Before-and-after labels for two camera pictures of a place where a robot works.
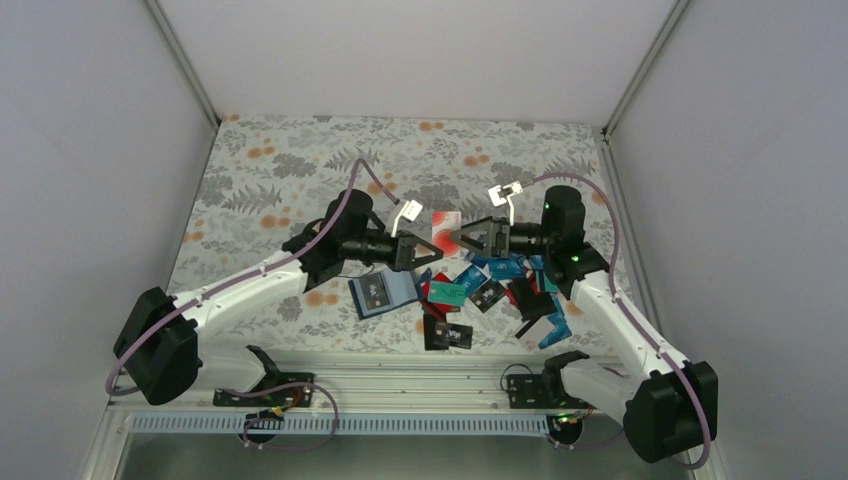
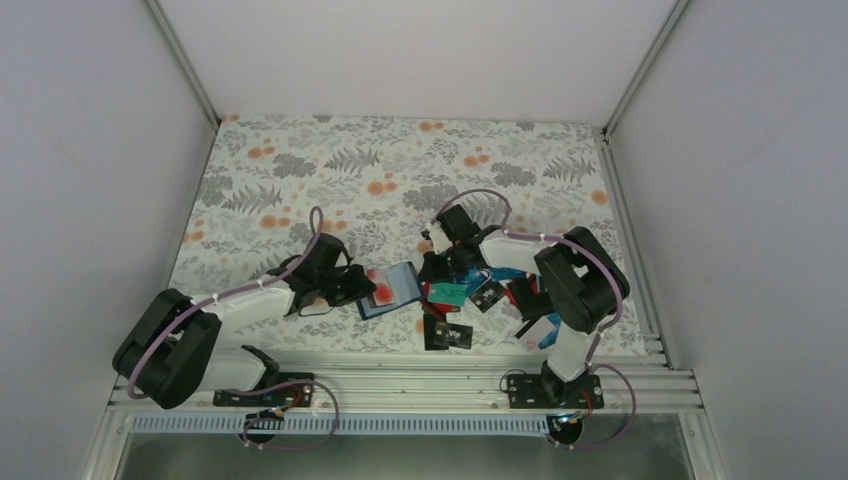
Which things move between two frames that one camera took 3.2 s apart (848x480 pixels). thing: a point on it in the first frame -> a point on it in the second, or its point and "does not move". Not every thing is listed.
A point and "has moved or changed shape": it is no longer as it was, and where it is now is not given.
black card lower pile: x=441 y=335 does not move
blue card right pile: x=561 y=330 does not move
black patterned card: x=487 y=294 does not move
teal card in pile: x=447 y=292 does not move
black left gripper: x=401 y=258 -> x=356 y=286
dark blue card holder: x=382 y=291 does not move
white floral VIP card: x=443 y=223 has moved or changed shape
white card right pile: x=531 y=339 does not move
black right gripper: x=475 y=247 -> x=431 y=273
